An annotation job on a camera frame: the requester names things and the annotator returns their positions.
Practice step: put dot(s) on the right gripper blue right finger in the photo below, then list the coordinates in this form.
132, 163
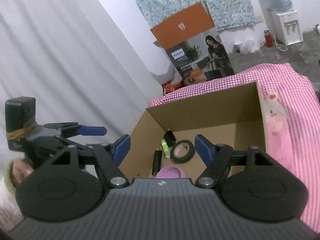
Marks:
218, 159

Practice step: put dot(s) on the black tape roll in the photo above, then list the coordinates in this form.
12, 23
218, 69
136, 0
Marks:
182, 152

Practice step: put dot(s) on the orange Philips box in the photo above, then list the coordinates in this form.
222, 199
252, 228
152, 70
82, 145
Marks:
193, 44

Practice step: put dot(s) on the red snack package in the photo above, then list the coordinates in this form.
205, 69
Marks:
168, 87

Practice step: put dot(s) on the black cylinder tube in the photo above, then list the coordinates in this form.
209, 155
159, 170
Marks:
157, 161

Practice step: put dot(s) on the pink checkered tablecloth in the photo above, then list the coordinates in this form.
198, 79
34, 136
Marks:
290, 95

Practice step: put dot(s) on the purple round lid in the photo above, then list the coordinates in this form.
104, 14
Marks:
170, 172

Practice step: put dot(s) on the brown cardboard box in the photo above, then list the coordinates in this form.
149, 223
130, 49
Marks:
231, 116

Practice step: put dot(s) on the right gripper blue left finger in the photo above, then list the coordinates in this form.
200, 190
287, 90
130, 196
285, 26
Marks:
107, 159

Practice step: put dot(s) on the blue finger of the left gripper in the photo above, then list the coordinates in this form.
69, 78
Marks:
67, 129
92, 131

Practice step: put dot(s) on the white water dispenser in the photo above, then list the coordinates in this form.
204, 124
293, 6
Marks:
287, 27

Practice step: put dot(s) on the green lip balm tube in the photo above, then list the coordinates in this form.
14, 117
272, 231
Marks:
165, 149

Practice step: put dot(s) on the person's left hand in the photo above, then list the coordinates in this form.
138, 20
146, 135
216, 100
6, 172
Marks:
17, 170

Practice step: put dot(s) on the white curtain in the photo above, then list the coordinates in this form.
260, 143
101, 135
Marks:
73, 59

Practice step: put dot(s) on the black oval case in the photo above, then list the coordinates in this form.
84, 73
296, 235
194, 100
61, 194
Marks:
169, 138

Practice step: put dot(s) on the red thermos bottle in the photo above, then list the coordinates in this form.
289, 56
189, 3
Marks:
268, 39

